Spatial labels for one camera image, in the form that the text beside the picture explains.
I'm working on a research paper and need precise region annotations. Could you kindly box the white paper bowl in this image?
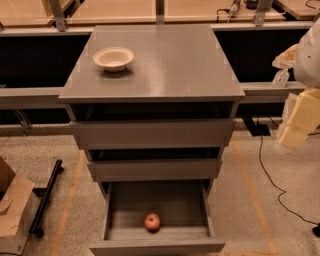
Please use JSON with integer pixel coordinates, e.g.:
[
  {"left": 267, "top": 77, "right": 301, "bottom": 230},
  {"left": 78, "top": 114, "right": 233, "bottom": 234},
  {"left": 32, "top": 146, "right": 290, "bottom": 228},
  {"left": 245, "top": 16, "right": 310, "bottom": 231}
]
[{"left": 93, "top": 47, "right": 134, "bottom": 72}]

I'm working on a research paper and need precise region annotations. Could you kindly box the black floor cable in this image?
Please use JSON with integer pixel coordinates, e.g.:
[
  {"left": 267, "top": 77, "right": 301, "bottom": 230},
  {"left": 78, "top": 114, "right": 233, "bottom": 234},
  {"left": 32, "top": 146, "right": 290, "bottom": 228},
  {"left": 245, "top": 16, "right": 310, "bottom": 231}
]
[{"left": 257, "top": 117, "right": 320, "bottom": 226}]

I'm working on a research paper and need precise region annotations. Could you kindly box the white device with cable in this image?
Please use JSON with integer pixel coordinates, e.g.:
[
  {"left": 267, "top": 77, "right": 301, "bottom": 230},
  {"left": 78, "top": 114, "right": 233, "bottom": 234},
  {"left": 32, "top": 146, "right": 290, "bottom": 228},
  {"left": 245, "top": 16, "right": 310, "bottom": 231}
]
[{"left": 216, "top": 0, "right": 241, "bottom": 22}]

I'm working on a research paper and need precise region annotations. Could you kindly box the grey open bottom drawer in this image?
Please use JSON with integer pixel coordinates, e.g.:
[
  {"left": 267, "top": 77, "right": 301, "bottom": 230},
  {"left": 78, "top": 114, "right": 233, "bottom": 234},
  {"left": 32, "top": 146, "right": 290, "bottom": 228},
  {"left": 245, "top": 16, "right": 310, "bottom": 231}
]
[{"left": 90, "top": 180, "right": 225, "bottom": 256}]

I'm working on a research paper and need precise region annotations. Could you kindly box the black metal bar stand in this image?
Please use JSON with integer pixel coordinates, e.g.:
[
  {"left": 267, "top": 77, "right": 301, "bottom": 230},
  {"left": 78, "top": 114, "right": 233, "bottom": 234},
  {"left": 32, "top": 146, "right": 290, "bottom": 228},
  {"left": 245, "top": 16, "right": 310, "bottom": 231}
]
[{"left": 29, "top": 159, "right": 64, "bottom": 239}]

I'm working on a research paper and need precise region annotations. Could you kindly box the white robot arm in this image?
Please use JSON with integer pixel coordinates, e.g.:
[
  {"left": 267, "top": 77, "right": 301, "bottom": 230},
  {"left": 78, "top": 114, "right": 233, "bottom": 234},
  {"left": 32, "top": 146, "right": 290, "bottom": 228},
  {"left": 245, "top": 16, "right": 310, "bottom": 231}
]
[{"left": 272, "top": 20, "right": 320, "bottom": 149}]

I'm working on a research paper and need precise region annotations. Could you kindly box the red apple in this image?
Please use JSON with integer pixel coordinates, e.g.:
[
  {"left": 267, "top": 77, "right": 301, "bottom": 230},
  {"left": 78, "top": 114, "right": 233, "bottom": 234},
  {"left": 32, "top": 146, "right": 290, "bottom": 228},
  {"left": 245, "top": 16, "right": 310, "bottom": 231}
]
[{"left": 144, "top": 213, "right": 161, "bottom": 232}]

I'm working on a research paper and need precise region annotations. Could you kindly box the brown cardboard box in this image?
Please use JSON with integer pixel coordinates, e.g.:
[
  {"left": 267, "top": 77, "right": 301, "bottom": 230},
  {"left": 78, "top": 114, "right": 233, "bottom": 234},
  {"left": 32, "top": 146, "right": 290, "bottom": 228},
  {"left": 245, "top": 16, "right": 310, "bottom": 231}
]
[{"left": 0, "top": 157, "right": 40, "bottom": 256}]

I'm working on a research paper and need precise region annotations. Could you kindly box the grey top drawer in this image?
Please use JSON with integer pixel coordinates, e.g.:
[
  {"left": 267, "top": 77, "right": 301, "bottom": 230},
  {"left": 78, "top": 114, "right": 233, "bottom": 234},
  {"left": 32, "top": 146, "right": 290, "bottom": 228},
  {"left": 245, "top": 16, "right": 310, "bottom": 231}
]
[{"left": 70, "top": 119, "right": 234, "bottom": 149}]

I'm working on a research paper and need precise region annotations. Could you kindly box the grey middle drawer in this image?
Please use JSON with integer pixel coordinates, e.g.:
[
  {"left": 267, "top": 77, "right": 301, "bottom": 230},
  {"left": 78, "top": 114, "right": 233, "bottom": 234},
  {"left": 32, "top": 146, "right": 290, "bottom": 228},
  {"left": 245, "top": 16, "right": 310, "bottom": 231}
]
[{"left": 88, "top": 158, "right": 222, "bottom": 182}]

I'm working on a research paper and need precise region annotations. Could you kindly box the black floor power box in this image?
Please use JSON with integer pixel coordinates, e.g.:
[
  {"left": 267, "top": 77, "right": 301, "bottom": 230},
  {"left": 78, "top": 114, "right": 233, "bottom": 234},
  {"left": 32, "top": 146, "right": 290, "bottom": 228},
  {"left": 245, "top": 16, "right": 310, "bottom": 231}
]
[{"left": 242, "top": 117, "right": 271, "bottom": 137}]

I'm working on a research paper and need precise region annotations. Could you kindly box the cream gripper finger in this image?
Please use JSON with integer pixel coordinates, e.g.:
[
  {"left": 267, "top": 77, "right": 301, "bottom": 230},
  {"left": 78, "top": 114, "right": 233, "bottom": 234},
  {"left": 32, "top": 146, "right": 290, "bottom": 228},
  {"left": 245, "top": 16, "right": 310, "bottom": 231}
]
[
  {"left": 272, "top": 44, "right": 297, "bottom": 69},
  {"left": 277, "top": 88, "right": 320, "bottom": 149}
]

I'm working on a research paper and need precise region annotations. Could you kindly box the grey metal rail frame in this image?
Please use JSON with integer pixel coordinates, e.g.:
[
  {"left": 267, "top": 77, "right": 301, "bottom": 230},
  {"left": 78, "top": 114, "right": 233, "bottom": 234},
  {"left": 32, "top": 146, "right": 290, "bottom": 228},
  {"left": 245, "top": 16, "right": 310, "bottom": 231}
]
[{"left": 0, "top": 0, "right": 320, "bottom": 136}]

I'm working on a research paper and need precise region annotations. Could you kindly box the clear sanitizer pump bottle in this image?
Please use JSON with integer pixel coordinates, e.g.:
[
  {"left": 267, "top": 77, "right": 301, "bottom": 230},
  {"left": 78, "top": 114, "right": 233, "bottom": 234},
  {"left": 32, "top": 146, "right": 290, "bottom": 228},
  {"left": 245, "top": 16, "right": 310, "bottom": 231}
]
[{"left": 272, "top": 69, "right": 290, "bottom": 88}]

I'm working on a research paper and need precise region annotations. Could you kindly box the wooden table top background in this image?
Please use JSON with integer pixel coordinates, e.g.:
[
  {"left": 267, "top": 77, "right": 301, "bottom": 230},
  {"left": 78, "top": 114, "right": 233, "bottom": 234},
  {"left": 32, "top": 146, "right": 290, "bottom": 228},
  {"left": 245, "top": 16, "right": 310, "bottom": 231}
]
[{"left": 0, "top": 0, "right": 320, "bottom": 27}]

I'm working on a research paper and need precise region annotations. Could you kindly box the grey drawer cabinet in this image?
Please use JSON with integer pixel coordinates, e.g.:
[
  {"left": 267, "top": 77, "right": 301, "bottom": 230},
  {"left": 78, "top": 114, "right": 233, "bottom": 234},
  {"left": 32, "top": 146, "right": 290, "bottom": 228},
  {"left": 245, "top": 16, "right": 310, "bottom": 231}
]
[{"left": 59, "top": 25, "right": 244, "bottom": 183}]

